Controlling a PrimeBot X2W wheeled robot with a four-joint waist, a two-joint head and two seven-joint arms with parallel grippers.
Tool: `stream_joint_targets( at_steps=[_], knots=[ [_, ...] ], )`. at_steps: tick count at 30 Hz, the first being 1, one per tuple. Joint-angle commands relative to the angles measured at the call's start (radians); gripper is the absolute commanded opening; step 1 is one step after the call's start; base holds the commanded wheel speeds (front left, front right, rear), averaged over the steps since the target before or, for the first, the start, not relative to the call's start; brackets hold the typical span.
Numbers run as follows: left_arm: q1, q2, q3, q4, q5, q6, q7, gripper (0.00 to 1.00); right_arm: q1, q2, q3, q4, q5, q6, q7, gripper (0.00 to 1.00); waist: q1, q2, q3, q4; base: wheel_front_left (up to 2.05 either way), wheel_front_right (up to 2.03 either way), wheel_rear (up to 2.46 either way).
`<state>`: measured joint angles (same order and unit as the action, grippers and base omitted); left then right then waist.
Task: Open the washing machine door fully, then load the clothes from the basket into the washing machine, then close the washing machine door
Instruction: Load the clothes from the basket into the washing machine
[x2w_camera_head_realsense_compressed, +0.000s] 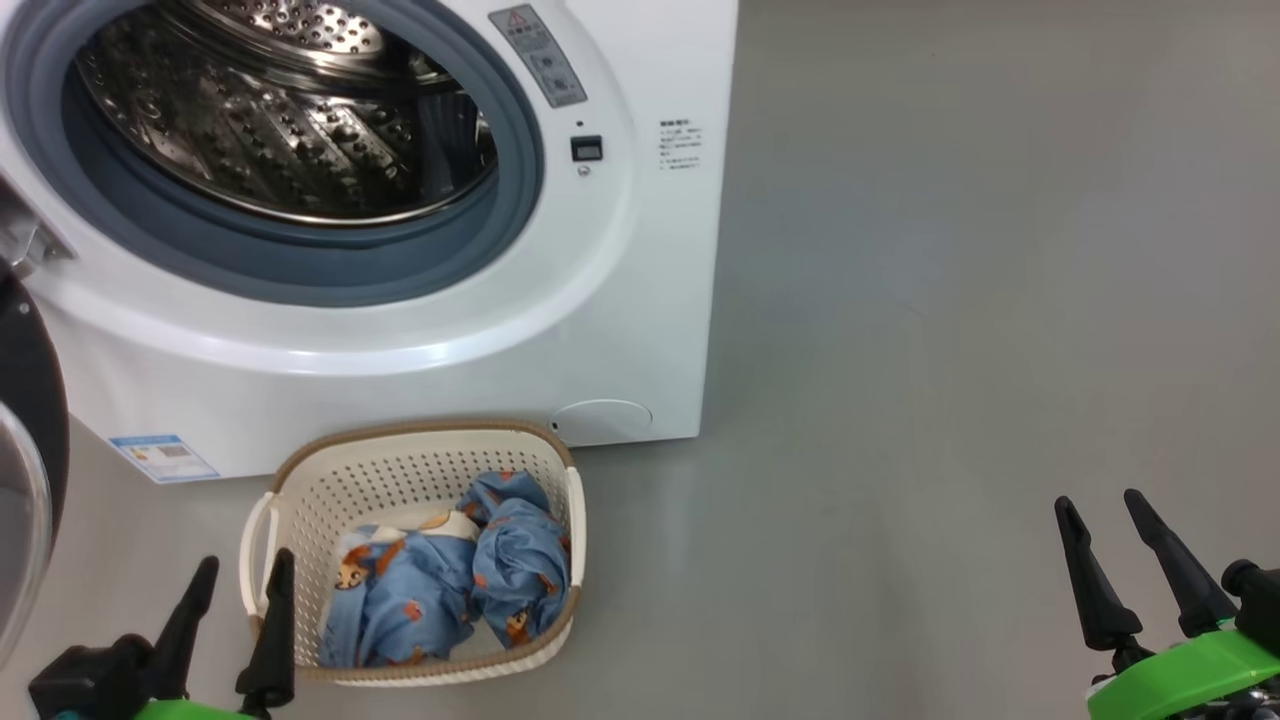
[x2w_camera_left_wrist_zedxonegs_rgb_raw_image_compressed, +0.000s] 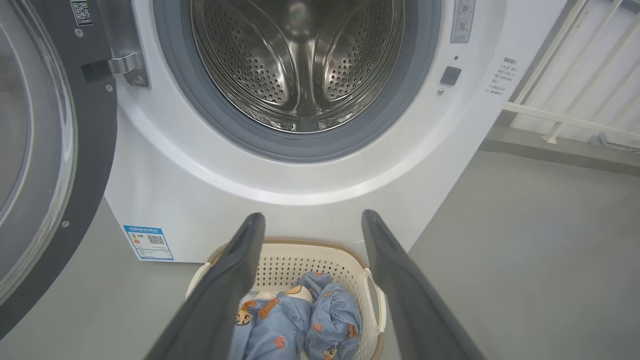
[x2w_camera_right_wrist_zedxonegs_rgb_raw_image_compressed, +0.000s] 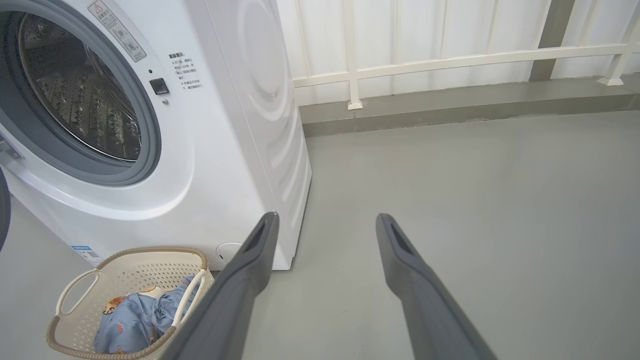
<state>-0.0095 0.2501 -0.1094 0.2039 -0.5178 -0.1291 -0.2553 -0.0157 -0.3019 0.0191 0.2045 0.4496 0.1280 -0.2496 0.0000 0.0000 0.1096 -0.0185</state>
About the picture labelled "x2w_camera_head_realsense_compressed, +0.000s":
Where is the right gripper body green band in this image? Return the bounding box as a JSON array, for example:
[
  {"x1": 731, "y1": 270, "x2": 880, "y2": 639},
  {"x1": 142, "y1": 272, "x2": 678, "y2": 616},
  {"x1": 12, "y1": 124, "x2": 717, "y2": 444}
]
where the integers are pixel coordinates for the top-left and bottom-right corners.
[{"x1": 1086, "y1": 630, "x2": 1280, "y2": 720}]

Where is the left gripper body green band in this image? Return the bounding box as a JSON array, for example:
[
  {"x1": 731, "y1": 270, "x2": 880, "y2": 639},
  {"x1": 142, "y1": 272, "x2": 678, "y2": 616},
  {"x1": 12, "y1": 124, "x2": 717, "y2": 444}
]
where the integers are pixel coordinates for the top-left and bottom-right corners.
[{"x1": 132, "y1": 698, "x2": 259, "y2": 720}]

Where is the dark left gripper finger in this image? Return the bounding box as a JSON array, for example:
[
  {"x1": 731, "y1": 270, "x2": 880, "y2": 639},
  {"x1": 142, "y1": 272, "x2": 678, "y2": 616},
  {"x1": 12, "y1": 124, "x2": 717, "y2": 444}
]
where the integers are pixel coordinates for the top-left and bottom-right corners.
[
  {"x1": 235, "y1": 548, "x2": 298, "y2": 717},
  {"x1": 140, "y1": 556, "x2": 220, "y2": 703}
]

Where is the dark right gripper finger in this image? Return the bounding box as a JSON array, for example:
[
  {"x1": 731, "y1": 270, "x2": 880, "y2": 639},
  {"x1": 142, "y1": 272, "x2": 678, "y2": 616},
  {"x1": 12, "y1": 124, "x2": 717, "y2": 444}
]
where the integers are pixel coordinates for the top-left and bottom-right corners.
[
  {"x1": 1124, "y1": 488, "x2": 1240, "y2": 639},
  {"x1": 1054, "y1": 496, "x2": 1144, "y2": 653}
]

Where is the blue cartoon print garment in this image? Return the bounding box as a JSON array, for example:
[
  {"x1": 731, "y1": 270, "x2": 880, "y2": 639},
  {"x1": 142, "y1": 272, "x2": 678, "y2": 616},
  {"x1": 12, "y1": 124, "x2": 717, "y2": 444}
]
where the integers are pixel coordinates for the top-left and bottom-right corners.
[
  {"x1": 458, "y1": 470, "x2": 572, "y2": 648},
  {"x1": 320, "y1": 508, "x2": 481, "y2": 669}
]

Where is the round black glass washer door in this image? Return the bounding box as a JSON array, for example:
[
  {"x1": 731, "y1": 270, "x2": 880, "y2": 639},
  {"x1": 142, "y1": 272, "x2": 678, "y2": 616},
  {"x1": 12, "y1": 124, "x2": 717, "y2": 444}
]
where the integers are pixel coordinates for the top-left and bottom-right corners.
[{"x1": 0, "y1": 255, "x2": 71, "y2": 671}]

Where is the grey rubber door gasket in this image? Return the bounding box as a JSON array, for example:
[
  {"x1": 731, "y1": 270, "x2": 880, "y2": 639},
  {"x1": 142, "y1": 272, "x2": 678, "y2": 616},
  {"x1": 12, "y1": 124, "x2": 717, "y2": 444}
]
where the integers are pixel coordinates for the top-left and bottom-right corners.
[{"x1": 3, "y1": 0, "x2": 546, "y2": 308}]

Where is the metal door hinge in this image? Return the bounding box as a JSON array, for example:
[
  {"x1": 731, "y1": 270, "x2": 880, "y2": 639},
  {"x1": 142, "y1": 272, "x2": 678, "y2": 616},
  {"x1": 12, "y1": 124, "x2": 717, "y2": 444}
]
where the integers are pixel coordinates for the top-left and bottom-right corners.
[{"x1": 0, "y1": 190, "x2": 76, "y2": 278}]

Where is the white front-load washing machine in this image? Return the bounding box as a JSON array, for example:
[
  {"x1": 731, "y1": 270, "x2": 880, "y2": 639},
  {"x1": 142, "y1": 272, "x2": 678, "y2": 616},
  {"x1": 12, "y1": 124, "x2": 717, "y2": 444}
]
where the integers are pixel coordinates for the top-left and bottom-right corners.
[{"x1": 0, "y1": 0, "x2": 739, "y2": 483}]

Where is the stainless steel washing machine drum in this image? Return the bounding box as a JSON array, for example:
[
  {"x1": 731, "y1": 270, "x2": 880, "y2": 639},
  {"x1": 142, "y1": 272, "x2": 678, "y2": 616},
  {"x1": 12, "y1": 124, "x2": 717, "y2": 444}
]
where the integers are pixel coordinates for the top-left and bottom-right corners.
[{"x1": 75, "y1": 0, "x2": 499, "y2": 226}]

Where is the blue energy label sticker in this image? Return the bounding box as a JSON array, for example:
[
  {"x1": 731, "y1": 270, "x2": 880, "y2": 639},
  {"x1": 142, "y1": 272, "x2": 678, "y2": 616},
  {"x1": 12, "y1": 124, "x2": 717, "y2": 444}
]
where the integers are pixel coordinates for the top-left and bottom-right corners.
[{"x1": 108, "y1": 433, "x2": 221, "y2": 485}]

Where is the cream perforated laundry basket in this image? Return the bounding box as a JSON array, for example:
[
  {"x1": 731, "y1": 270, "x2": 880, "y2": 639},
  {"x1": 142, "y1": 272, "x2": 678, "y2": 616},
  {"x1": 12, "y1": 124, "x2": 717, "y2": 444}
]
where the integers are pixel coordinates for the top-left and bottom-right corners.
[{"x1": 238, "y1": 419, "x2": 588, "y2": 688}]

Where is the round white filter cover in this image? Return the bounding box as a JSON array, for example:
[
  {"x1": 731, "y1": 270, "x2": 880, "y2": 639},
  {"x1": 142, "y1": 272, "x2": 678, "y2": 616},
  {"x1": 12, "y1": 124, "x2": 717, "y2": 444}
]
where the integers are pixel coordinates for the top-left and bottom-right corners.
[{"x1": 552, "y1": 399, "x2": 653, "y2": 446}]

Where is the small black text label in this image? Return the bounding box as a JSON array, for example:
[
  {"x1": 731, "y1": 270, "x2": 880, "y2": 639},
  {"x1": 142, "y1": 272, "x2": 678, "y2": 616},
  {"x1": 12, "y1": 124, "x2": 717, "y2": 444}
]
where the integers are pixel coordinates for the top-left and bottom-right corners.
[{"x1": 657, "y1": 120, "x2": 704, "y2": 171}]

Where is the grey warning sticker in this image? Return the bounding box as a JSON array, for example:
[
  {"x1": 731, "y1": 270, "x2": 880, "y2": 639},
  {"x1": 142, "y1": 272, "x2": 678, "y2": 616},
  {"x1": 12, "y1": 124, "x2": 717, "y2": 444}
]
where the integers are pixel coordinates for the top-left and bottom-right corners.
[{"x1": 488, "y1": 4, "x2": 588, "y2": 109}]

